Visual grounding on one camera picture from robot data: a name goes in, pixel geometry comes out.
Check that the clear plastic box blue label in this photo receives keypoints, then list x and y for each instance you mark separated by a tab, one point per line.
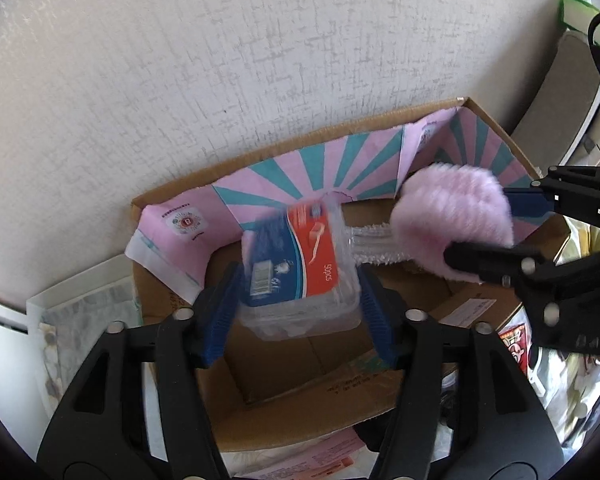
290	260

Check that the green tissue box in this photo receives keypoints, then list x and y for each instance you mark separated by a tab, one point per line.
577	10

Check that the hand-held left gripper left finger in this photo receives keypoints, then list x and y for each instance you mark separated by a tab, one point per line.
222	310

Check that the clear spiky plastic brush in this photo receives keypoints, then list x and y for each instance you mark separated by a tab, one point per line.
375	242

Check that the grey cushion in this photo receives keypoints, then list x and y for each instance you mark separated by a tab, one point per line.
555	95

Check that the long pink carton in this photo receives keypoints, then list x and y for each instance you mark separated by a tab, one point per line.
330	452

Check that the pink striped cardboard box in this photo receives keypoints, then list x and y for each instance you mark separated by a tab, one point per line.
280	365

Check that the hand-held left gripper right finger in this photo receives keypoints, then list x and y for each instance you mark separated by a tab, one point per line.
375	320

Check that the white cabinet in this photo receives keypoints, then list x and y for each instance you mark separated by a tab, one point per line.
5	345

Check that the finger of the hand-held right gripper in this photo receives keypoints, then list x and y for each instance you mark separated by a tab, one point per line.
525	202
485	260

